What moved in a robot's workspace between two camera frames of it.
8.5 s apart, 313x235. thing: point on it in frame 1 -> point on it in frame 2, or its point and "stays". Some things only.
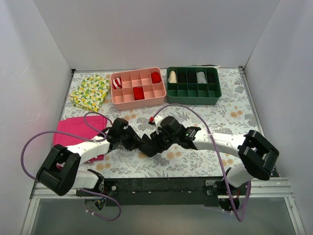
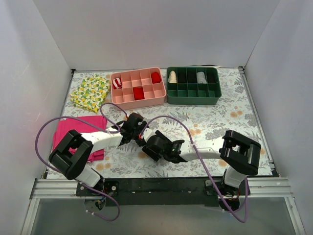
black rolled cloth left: [182, 77] stays
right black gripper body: [161, 141] -> [151, 149]
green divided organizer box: [193, 85] stays
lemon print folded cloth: [91, 92] stays
